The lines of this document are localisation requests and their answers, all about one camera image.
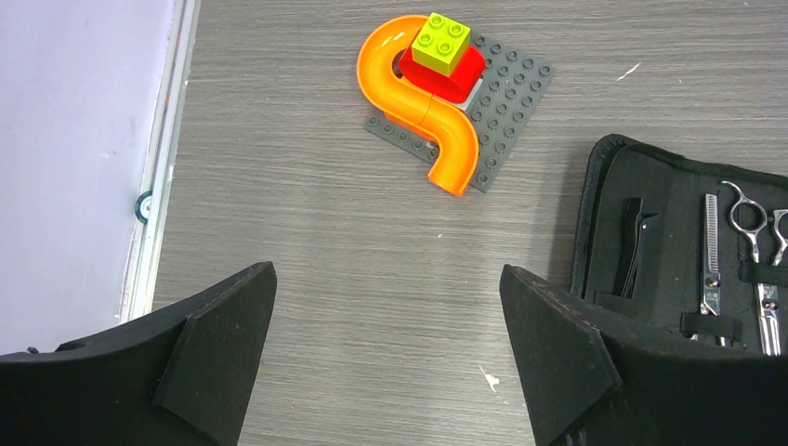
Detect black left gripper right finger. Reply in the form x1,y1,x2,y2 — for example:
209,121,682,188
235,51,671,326
499,265,787,445

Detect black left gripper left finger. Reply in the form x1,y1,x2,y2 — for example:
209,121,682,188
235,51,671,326
1,262,277,445

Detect black hair clip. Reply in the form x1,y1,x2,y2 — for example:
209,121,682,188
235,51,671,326
613,197,660,299

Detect black tool pouch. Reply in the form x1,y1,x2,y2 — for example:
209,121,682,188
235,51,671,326
571,134,787,354

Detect silver hair scissors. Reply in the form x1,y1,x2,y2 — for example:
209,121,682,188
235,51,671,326
699,193,721,316

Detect silver thinning scissors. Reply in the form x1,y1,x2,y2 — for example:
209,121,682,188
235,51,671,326
721,180,787,356

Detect orange curved toy slide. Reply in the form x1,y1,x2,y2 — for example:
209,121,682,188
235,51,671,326
356,15,479,197

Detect red toy block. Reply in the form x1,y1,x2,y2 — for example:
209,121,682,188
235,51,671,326
399,46,485,103

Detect lime green toy brick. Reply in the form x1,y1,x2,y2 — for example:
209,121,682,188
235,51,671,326
411,12,471,76

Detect grey studded base plate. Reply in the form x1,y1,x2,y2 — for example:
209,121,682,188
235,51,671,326
364,31,554,191

